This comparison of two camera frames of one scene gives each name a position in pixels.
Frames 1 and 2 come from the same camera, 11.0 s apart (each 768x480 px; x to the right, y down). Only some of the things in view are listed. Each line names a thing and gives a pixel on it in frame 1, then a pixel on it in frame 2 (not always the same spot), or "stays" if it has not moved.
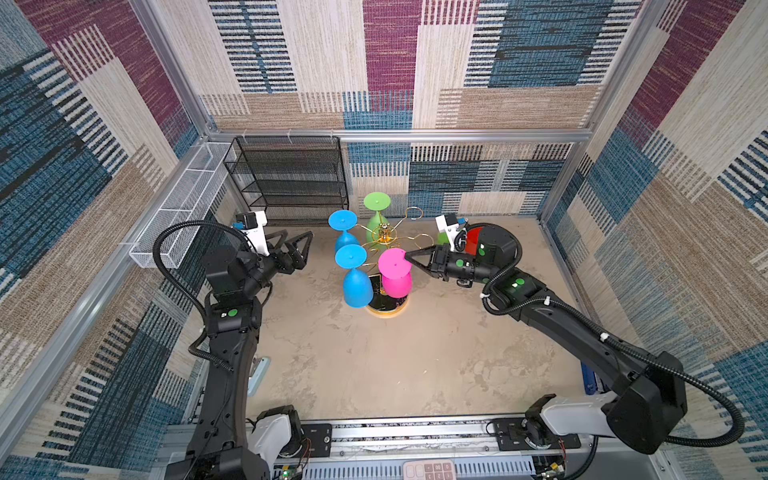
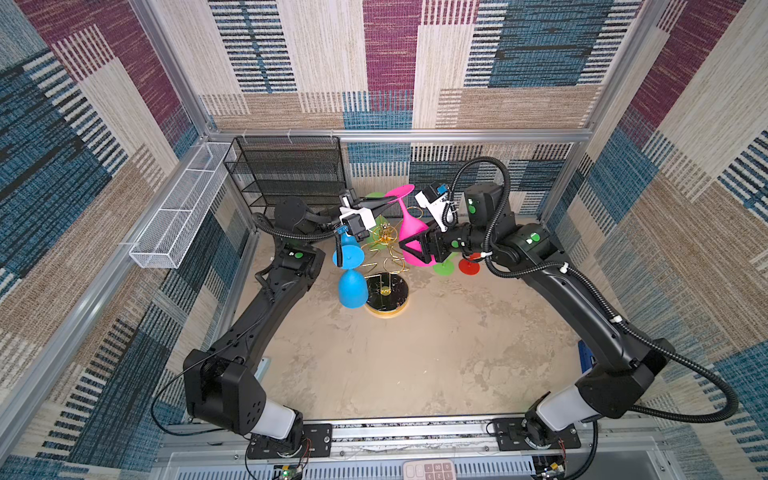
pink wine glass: (396, 272) -> (410, 227)
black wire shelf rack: (299, 180) stays
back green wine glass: (377, 228) stays
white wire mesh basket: (188, 201) stays
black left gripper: (293, 262) -> (370, 206)
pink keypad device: (443, 469) stays
